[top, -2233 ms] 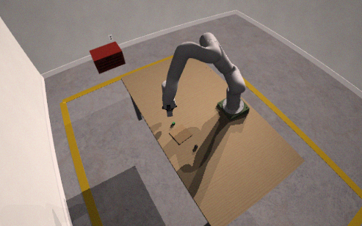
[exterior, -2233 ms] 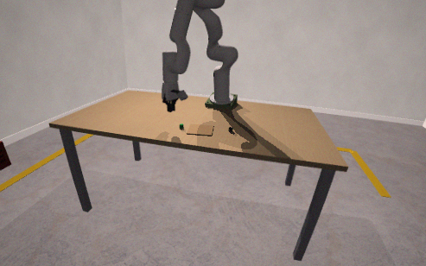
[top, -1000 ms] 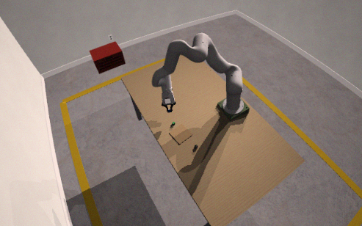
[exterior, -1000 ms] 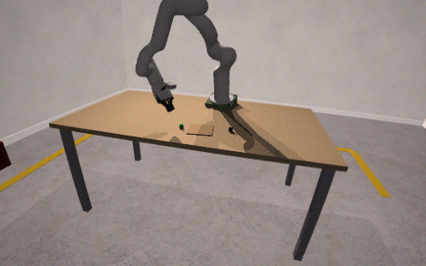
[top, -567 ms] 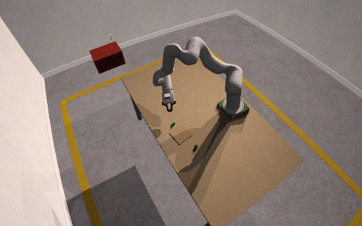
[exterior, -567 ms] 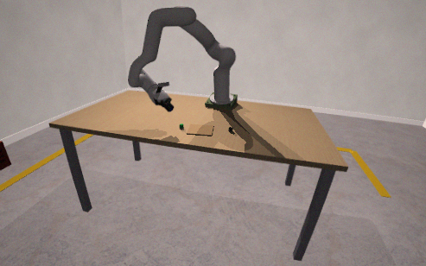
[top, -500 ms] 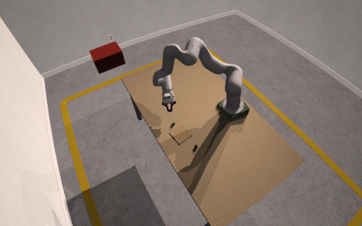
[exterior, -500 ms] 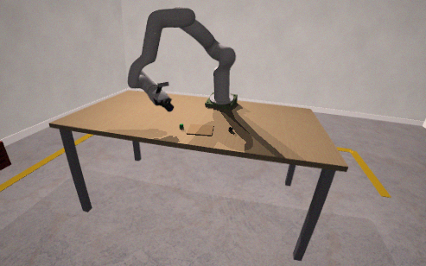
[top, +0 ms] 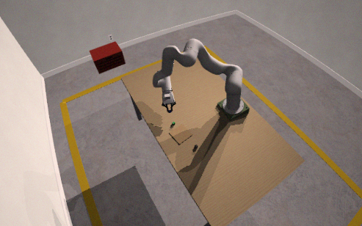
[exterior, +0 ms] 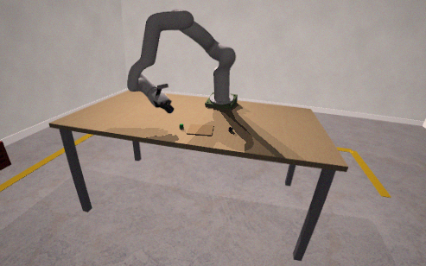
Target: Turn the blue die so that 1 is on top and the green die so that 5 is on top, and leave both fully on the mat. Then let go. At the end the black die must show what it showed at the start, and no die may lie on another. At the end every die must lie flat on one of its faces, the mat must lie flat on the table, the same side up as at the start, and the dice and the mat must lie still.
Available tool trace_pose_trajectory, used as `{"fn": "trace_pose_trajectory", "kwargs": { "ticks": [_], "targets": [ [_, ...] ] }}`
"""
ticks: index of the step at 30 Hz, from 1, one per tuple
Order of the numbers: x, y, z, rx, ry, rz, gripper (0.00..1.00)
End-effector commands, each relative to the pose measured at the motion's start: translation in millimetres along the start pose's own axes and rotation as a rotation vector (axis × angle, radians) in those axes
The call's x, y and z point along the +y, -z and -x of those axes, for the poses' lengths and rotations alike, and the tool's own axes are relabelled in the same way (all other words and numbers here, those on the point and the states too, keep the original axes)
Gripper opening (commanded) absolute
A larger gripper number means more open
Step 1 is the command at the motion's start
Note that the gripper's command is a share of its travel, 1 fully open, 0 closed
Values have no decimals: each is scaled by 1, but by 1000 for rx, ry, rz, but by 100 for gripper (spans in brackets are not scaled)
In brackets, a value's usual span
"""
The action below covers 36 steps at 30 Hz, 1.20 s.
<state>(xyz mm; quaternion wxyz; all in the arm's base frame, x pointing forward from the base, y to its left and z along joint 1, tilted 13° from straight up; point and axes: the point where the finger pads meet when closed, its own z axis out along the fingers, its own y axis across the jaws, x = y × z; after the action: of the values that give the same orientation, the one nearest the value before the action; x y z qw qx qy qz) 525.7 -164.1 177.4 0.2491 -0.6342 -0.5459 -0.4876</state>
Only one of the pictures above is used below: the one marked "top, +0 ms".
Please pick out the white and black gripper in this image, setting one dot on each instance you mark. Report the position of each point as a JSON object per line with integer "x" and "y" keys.
{"x": 168, "y": 101}

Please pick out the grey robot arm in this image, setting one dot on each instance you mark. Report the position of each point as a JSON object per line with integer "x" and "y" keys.
{"x": 193, "y": 49}

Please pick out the brown flat mat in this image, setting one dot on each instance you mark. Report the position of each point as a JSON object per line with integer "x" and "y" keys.
{"x": 180, "y": 134}

